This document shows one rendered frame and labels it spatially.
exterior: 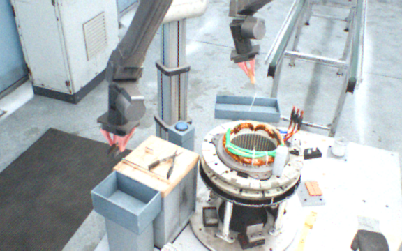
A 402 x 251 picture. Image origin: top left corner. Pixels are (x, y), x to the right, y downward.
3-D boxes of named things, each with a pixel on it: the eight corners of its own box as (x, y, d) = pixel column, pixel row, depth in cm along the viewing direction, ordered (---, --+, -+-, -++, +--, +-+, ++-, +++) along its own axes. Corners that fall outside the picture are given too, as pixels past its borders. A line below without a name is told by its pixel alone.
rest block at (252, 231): (243, 232, 134) (245, 222, 131) (259, 229, 135) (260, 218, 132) (248, 242, 131) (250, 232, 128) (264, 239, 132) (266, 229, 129)
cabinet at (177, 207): (165, 253, 131) (164, 197, 116) (121, 229, 138) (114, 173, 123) (196, 215, 145) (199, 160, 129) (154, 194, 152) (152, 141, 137)
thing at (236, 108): (268, 153, 174) (278, 97, 158) (270, 169, 166) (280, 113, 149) (211, 149, 175) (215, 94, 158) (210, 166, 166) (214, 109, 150)
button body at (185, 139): (192, 177, 160) (195, 127, 145) (181, 187, 156) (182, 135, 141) (180, 169, 164) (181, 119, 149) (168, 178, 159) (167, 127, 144)
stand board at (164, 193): (164, 198, 115) (164, 192, 114) (113, 173, 123) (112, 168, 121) (199, 160, 129) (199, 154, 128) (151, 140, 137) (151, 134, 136)
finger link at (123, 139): (122, 160, 111) (123, 131, 106) (100, 150, 113) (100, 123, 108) (135, 147, 116) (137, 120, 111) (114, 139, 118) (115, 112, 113)
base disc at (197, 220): (280, 279, 123) (280, 277, 123) (169, 233, 136) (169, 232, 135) (308, 196, 152) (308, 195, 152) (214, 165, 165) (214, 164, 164)
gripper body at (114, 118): (127, 137, 106) (128, 113, 102) (95, 124, 109) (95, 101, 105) (140, 125, 111) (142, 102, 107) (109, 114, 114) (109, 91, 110)
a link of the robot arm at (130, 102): (138, 58, 105) (107, 58, 99) (159, 77, 97) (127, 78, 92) (130, 99, 110) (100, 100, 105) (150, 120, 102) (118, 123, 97)
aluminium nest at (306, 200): (324, 205, 151) (326, 201, 149) (301, 206, 150) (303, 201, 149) (315, 183, 160) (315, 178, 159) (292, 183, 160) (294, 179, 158)
